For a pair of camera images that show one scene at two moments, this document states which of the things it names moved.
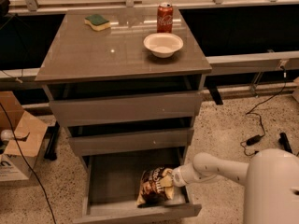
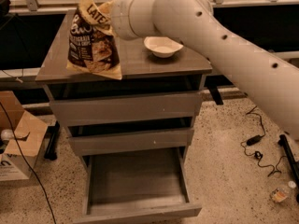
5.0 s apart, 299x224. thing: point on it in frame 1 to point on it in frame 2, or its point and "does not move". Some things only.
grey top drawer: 121,109 does not move
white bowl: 163,45 does not move
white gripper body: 179,175 to 120,16
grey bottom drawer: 111,180 does not move
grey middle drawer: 130,142 does not move
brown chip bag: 151,191 to 92,41
